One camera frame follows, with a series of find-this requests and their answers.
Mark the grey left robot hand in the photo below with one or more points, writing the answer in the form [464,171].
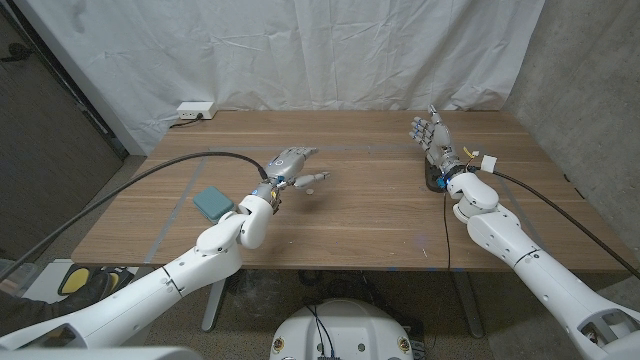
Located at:
[287,167]

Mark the white wrinkled backdrop cloth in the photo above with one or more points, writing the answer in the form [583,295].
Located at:
[310,55]

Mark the person's dark-clothed leg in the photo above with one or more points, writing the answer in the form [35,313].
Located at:
[30,312]

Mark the grey metal table leg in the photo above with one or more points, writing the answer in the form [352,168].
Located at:
[469,305]
[215,300]

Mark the yellow and black foot pedal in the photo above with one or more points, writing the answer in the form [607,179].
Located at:
[72,280]

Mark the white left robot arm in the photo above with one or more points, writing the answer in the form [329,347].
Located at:
[150,295]

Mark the white floor board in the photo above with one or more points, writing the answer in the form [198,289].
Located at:
[45,282]

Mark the black round object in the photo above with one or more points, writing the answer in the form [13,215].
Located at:
[430,177]

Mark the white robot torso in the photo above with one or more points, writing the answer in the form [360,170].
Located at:
[345,330]

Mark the white power strip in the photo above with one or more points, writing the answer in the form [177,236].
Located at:
[196,110]

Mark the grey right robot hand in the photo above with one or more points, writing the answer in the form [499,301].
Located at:
[440,142]

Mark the teal rectangular sponge block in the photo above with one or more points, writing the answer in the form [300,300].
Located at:
[212,202]

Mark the clear plastic bin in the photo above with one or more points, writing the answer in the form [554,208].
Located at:
[12,275]

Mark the dark brown door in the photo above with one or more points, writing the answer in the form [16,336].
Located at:
[45,160]

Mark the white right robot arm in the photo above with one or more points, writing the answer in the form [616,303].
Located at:
[540,270]

